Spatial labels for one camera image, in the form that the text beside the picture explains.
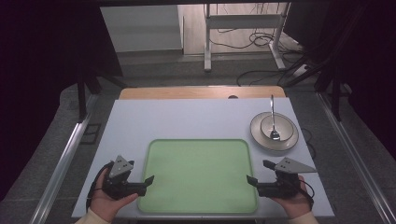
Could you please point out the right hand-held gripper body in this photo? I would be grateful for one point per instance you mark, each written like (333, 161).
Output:
(281, 183)

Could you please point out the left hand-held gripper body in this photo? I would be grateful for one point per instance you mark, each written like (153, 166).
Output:
(120, 183)

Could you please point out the person's left hand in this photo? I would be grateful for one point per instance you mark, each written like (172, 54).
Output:
(106, 203)

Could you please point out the person's right hand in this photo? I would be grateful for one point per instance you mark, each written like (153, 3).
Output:
(295, 203)

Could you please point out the beige plate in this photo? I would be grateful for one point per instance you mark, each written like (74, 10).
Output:
(258, 133)

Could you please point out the green tray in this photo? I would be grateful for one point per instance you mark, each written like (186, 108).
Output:
(198, 175)

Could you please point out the beige bowl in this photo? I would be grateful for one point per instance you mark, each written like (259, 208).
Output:
(283, 126)

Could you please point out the metal spoon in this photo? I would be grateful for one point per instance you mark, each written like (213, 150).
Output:
(273, 121)

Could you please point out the black stand legs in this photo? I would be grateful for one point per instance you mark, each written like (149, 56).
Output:
(330, 77)
(87, 84)

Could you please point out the white power strip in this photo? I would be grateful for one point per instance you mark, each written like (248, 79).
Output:
(301, 70)

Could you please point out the dark curtain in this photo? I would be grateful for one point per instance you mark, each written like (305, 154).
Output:
(367, 62)
(37, 77)

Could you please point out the white cabinet panel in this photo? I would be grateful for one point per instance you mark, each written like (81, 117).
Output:
(141, 28)

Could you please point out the white metal stand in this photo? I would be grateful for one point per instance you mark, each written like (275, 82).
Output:
(243, 21)

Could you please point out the black frame on floor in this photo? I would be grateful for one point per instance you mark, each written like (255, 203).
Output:
(91, 133)

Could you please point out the aluminium rail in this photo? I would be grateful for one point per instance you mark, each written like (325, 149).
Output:
(355, 155)
(62, 168)

